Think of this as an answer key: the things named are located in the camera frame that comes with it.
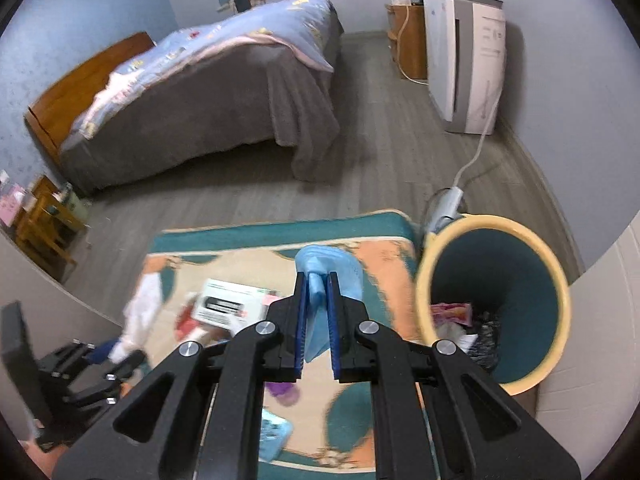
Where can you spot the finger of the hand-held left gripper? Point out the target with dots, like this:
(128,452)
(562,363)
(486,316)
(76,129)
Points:
(70,360)
(107,385)

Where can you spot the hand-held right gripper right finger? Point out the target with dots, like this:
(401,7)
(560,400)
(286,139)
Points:
(335,330)

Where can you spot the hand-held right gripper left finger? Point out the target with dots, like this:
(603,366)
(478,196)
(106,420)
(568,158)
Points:
(300,330)

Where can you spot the small purple packet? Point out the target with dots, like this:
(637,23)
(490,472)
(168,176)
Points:
(285,392)

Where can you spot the blue face mask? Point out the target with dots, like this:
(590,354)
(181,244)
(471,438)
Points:
(320,265)

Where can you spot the green white medicine box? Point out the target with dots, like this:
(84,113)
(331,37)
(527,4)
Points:
(230,305)

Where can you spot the white tissue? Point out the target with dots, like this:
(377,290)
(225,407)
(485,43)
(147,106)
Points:
(145,300)

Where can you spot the red patterned box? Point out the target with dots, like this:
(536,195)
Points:
(187,327)

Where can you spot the blue packet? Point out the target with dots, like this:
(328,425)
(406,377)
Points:
(275,432)

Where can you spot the purple foil wrapper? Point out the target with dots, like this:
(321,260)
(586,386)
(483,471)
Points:
(450,314)

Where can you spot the clear plastic bag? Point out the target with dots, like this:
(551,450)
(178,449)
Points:
(457,337)

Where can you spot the black plastic bag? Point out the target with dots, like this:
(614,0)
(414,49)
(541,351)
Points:
(485,345)

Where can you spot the yellow waste bin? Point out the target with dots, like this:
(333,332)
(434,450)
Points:
(505,270)

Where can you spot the teal orange patterned mat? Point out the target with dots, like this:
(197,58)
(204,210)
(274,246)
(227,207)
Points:
(390,260)

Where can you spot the wooden nightstand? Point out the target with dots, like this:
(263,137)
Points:
(45,225)

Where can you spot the green white container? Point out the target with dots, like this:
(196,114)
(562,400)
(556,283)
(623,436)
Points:
(72,200)

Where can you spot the pink paper box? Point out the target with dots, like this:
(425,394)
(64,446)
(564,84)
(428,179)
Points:
(12,205)

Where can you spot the white power strip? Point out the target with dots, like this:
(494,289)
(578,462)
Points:
(447,200)

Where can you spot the bed with grey blanket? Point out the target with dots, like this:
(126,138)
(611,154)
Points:
(210,115)

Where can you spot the white wardrobe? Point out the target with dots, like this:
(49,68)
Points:
(600,335)

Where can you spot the wooden bed headboard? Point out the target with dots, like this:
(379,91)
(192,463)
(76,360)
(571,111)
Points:
(80,85)

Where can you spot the white air purifier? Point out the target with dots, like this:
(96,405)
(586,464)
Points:
(445,60)

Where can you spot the wooden cabinet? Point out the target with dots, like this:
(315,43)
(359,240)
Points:
(412,40)

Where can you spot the blue floral quilt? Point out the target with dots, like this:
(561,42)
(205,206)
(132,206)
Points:
(225,35)

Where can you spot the black rectangular object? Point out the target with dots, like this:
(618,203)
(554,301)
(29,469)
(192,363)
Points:
(242,1)

